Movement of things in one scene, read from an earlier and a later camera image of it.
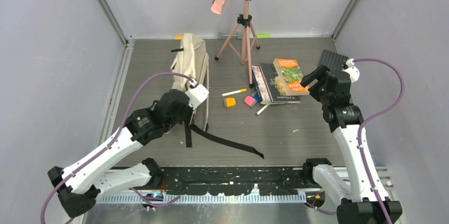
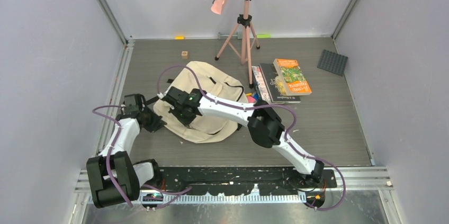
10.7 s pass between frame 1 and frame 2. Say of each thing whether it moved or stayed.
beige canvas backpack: moved
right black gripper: moved
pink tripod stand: stayed
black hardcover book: stayed
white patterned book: stayed
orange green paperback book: stayed
